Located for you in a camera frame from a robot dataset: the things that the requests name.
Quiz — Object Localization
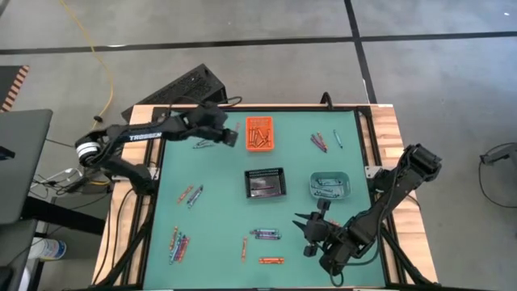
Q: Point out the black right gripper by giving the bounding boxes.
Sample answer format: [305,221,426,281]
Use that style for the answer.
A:
[291,197,338,258]

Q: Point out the orange plastic basket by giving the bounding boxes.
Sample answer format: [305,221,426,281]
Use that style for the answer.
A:
[245,116,275,153]

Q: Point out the black keyboard-like crate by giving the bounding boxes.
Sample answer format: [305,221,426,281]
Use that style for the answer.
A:
[120,63,229,124]

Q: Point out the teal plastic bin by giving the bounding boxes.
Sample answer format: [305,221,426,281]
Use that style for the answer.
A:
[309,171,352,200]

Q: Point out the black mesh basket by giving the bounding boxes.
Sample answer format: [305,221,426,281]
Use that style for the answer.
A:
[243,167,288,200]

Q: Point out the green table mat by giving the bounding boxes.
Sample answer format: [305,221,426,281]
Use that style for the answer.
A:
[143,109,388,289]

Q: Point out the black power strip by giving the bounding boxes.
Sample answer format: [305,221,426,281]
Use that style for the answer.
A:
[62,168,102,194]

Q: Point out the black desk leg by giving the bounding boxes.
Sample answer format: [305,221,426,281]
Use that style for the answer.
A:
[22,196,107,236]

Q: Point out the grey side desk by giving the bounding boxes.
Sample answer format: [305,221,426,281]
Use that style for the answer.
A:
[0,108,54,226]

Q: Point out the clear plastic water bottle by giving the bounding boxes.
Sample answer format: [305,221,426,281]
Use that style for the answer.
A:
[28,237,68,262]

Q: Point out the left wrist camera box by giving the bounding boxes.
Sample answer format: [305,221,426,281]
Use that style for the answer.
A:
[223,129,240,149]

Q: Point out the black table frame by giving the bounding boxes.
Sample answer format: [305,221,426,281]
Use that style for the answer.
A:
[92,105,439,291]

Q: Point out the yellow floor cable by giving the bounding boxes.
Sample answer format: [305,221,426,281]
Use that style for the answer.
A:
[58,0,116,130]

